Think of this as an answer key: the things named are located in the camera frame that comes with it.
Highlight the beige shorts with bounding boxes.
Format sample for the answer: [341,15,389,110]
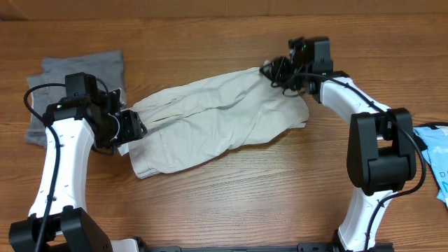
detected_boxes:
[118,67,309,179]

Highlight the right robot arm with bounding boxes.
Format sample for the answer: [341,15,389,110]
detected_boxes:
[260,37,417,251]

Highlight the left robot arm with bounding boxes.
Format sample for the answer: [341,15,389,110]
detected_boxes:
[8,72,148,252]

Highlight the folded grey shorts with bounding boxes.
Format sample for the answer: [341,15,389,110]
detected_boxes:
[24,50,126,147]

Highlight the light blue garment pile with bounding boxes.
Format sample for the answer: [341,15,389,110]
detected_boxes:
[414,122,447,205]

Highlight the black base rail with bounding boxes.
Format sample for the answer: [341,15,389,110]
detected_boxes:
[111,237,396,252]

